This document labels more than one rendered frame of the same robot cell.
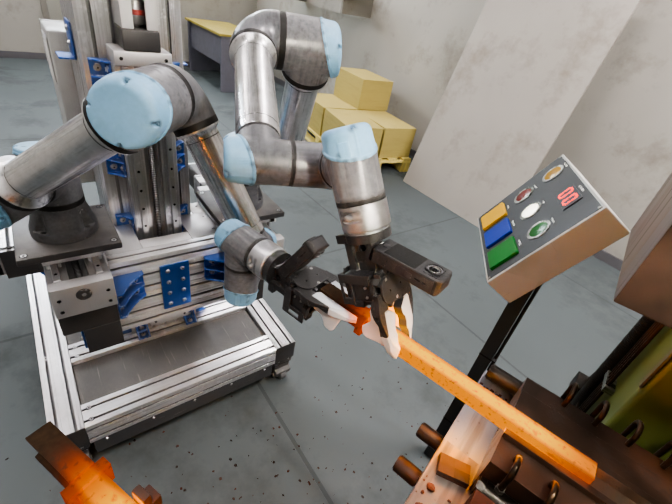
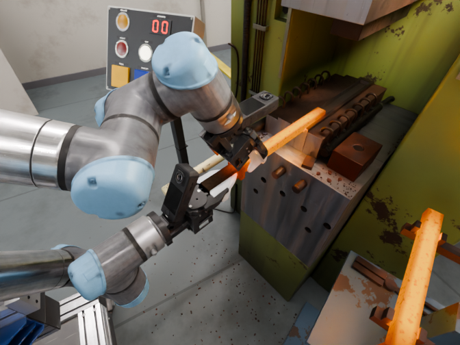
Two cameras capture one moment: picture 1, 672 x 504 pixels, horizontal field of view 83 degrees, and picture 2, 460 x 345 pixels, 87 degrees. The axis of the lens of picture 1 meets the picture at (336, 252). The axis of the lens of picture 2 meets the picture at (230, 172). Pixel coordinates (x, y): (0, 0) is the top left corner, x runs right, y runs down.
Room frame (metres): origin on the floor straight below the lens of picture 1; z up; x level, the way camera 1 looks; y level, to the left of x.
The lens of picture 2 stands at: (0.40, 0.31, 1.41)
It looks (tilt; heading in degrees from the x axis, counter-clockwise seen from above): 47 degrees down; 284
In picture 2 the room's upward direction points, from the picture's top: straight up
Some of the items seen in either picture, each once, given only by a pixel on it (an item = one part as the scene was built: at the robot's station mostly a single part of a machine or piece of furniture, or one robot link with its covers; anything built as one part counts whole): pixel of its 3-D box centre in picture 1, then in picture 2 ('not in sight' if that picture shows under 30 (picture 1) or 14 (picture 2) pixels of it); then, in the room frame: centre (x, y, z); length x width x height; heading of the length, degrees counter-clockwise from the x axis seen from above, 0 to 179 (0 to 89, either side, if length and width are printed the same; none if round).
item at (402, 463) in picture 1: (407, 470); (299, 186); (0.32, -0.18, 0.87); 0.04 x 0.03 x 0.03; 58
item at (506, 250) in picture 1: (503, 254); not in sight; (0.80, -0.39, 1.01); 0.07 x 0.05 x 0.07; 173
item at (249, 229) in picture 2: not in sight; (298, 225); (0.21, -0.46, 0.23); 0.56 x 0.38 x 0.47; 58
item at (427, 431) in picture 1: (429, 436); (278, 172); (0.38, -0.22, 0.87); 0.04 x 0.03 x 0.03; 58
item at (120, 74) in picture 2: (494, 217); (121, 77); (1.00, -0.42, 1.01); 0.07 x 0.05 x 0.07; 173
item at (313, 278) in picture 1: (296, 284); (182, 213); (0.57, 0.06, 0.98); 0.12 x 0.08 x 0.09; 58
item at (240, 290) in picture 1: (243, 276); (119, 280); (0.67, 0.20, 0.89); 0.11 x 0.08 x 0.11; 179
